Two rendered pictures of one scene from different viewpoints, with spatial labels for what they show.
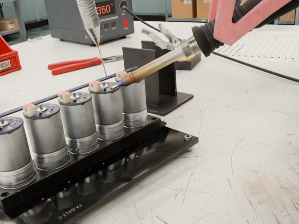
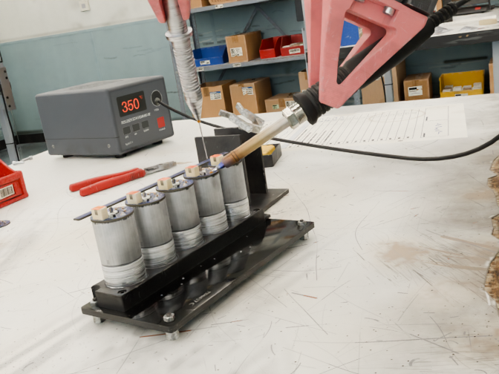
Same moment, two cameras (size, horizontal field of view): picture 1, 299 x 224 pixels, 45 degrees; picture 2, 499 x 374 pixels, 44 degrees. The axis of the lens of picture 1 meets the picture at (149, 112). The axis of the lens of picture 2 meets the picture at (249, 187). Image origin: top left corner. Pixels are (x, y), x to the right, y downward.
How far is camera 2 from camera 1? 16 cm
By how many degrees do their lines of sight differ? 12
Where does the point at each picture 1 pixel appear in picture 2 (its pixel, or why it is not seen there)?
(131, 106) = (232, 194)
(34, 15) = not seen: outside the picture
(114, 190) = (239, 275)
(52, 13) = (50, 119)
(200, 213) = (338, 282)
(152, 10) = not seen: hidden behind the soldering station
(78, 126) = (184, 214)
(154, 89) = not seen: hidden behind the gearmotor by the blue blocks
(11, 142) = (127, 230)
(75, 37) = (90, 148)
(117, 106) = (219, 193)
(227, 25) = (333, 87)
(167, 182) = (292, 267)
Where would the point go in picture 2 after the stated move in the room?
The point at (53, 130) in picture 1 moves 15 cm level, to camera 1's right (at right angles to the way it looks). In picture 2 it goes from (162, 217) to (393, 171)
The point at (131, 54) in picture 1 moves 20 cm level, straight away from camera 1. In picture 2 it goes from (207, 144) to (176, 116)
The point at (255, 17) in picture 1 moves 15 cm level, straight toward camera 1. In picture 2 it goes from (359, 76) to (387, 114)
